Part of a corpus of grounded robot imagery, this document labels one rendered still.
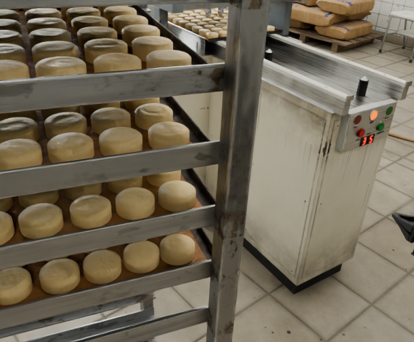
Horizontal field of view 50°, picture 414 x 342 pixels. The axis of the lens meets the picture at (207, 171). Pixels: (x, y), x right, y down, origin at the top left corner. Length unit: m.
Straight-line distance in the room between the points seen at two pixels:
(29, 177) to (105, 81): 0.12
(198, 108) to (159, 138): 1.49
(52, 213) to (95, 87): 0.19
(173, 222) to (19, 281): 0.21
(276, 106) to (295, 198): 0.35
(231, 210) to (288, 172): 1.16
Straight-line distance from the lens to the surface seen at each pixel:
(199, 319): 0.69
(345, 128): 1.51
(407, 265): 2.29
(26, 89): 0.44
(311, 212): 1.66
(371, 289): 2.10
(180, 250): 0.63
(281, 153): 1.69
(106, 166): 0.48
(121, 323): 1.29
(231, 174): 0.50
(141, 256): 0.62
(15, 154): 0.51
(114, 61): 0.49
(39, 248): 0.53
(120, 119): 0.57
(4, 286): 0.62
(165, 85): 0.46
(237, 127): 0.47
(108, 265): 0.61
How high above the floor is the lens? 1.39
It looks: 31 degrees down
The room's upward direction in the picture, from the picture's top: 3 degrees clockwise
